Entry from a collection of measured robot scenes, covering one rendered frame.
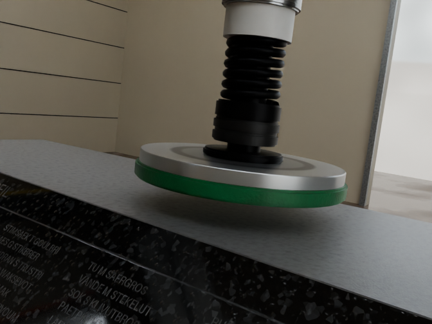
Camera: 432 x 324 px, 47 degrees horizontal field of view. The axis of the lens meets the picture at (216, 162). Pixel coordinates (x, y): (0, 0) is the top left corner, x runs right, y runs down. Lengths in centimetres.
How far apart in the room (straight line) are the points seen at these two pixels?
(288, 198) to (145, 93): 658
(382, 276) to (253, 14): 26
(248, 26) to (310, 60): 525
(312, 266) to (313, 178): 9
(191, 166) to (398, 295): 19
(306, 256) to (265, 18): 22
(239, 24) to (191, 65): 604
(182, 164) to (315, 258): 14
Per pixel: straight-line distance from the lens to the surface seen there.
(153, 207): 50
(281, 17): 49
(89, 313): 42
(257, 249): 40
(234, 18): 50
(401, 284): 38
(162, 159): 44
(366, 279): 38
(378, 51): 550
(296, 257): 40
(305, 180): 43
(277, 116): 50
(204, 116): 636
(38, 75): 637
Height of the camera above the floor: 94
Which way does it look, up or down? 7 degrees down
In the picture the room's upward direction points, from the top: 7 degrees clockwise
